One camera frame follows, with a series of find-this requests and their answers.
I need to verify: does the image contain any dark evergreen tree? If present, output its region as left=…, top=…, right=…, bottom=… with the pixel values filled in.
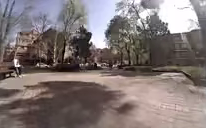
left=70, top=25, right=93, bottom=66

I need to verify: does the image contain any row of parked cars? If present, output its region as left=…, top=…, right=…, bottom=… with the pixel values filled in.
left=33, top=61, right=110, bottom=71

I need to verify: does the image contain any beige building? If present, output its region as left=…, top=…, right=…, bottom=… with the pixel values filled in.
left=13, top=28, right=64, bottom=66

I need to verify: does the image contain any dark grey building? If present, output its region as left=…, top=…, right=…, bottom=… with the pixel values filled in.
left=150, top=28, right=206, bottom=67

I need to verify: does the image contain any brown building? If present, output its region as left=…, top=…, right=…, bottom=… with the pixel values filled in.
left=90, top=47, right=123, bottom=66

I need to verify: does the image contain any bench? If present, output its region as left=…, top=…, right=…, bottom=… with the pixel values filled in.
left=0, top=61, right=16, bottom=82

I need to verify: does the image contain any tree with leaning trunk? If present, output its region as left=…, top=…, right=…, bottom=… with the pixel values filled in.
left=189, top=0, right=206, bottom=98

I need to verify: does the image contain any person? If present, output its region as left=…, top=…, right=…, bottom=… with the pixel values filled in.
left=12, top=57, right=23, bottom=79

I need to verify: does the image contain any grey-brown brick paved square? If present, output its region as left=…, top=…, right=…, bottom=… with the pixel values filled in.
left=0, top=68, right=206, bottom=128

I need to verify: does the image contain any group of leafy trees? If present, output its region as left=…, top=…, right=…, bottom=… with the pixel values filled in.
left=104, top=0, right=172, bottom=67

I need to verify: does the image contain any bare tree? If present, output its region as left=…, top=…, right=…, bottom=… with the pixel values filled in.
left=0, top=0, right=25, bottom=64

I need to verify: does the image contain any tall pale-trunked tree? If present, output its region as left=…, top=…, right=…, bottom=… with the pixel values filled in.
left=55, top=0, right=89, bottom=65

